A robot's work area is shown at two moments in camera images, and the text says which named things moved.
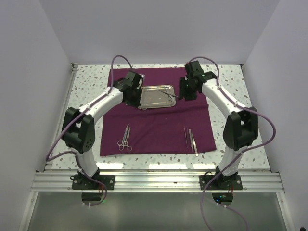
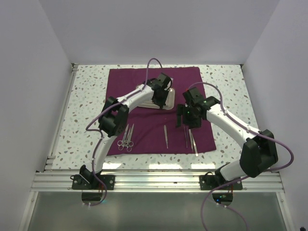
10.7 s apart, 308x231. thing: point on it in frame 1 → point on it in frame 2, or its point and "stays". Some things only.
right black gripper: [183, 93] → [182, 110]
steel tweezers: [186, 135] stays
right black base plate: [221, 182] stays
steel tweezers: [191, 139] stays
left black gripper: [136, 103] → [161, 103]
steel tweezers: [195, 146] stays
